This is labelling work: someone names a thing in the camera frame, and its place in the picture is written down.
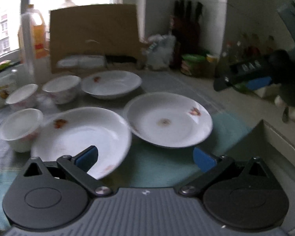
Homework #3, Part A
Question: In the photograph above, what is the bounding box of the white plate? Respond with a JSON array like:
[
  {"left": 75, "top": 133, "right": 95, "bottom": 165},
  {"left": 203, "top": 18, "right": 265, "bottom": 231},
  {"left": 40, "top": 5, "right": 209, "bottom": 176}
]
[
  {"left": 31, "top": 107, "right": 132, "bottom": 180},
  {"left": 124, "top": 92, "right": 213, "bottom": 149},
  {"left": 81, "top": 70, "right": 142, "bottom": 100}
]

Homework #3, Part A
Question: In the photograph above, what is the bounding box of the white bowl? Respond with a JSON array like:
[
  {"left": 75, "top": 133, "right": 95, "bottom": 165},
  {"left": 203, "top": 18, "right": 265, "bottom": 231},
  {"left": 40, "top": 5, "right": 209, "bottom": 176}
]
[
  {"left": 42, "top": 75, "right": 81, "bottom": 104},
  {"left": 6, "top": 84, "right": 38, "bottom": 111},
  {"left": 0, "top": 108, "right": 43, "bottom": 153}
]

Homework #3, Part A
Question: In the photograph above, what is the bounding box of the sauce bottles group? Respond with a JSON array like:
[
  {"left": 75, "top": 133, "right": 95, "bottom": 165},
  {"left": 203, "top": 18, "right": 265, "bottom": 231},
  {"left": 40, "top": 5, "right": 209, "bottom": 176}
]
[{"left": 219, "top": 32, "right": 278, "bottom": 65}]

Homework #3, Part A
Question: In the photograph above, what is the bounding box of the black knife block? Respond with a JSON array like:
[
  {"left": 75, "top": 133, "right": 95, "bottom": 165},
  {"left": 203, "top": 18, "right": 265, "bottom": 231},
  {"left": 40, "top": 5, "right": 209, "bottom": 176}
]
[{"left": 170, "top": 0, "right": 204, "bottom": 71}]

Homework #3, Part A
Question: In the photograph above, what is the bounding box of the white plastic bag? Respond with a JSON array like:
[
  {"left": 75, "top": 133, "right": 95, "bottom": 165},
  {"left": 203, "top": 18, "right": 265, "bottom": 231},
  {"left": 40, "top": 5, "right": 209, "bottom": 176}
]
[{"left": 143, "top": 34, "right": 176, "bottom": 71}]

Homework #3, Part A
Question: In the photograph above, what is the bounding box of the glass jar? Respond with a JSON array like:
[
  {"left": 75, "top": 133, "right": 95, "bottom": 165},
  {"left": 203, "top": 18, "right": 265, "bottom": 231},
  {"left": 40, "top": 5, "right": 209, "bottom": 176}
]
[{"left": 0, "top": 71, "right": 17, "bottom": 106}]

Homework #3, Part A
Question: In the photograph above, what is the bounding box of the orange oil bottle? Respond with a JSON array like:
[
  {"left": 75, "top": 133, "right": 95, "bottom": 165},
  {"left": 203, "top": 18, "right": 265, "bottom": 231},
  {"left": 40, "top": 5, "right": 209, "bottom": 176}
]
[{"left": 26, "top": 4, "right": 48, "bottom": 59}]

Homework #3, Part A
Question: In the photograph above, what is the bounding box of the wooden cutting board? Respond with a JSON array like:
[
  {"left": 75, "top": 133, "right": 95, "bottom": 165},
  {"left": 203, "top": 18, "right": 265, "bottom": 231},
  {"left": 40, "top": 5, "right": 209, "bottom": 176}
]
[{"left": 49, "top": 4, "right": 143, "bottom": 74}]

